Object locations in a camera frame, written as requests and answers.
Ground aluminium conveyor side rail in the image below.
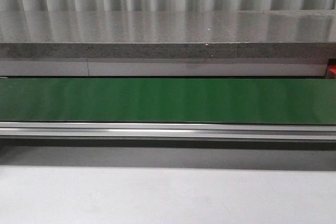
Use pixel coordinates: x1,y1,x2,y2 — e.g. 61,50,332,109
1,122,335,142

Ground red box at right edge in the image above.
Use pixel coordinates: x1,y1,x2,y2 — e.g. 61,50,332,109
326,64,336,79

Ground green conveyor belt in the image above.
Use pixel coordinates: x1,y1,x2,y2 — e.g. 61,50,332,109
1,78,335,124

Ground grey stone counter slab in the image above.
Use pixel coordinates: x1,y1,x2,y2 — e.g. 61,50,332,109
0,10,336,78

